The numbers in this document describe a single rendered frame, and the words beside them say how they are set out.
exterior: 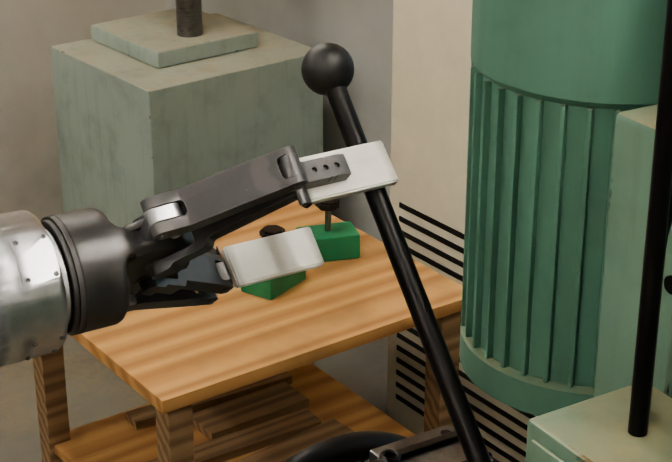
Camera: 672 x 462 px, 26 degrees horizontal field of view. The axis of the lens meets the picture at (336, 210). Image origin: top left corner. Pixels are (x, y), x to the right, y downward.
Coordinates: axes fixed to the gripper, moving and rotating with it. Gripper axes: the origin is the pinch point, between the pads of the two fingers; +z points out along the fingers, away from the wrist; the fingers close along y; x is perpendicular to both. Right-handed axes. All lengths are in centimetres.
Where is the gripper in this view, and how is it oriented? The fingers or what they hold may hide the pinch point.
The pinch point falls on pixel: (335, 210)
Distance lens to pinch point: 98.5
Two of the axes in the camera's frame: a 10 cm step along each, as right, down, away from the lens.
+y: 3.5, -4.2, -8.4
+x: -3.7, -8.9, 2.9
